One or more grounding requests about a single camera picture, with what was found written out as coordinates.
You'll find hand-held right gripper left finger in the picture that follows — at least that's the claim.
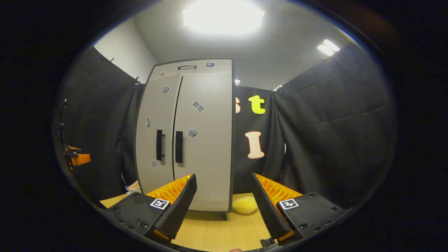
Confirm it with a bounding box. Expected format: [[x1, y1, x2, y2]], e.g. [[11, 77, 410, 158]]
[[105, 174, 197, 244]]

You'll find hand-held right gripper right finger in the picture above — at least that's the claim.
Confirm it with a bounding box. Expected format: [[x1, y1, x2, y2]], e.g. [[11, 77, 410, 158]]
[[251, 173, 350, 245]]

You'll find grey shoe cabinet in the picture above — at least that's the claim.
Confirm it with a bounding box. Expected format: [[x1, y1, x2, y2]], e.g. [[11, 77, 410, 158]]
[[135, 58, 234, 220]]

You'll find grey cabinet door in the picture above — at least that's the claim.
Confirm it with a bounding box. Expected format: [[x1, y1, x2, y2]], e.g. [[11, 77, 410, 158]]
[[136, 73, 182, 195], [173, 72, 233, 212]]

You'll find yellow plush toy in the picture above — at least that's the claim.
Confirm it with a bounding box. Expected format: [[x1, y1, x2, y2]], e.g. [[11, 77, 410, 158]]
[[232, 196, 259, 215]]

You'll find small ceiling light panel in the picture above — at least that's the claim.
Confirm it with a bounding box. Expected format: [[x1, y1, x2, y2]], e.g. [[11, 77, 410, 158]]
[[317, 39, 341, 56]]

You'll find large ceiling light panel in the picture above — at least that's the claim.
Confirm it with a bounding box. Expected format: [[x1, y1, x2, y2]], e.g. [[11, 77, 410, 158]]
[[183, 0, 265, 34]]

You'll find black door handle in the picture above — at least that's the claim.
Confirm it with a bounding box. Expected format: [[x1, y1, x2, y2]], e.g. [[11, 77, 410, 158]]
[[175, 131, 183, 163], [156, 129, 165, 161]]

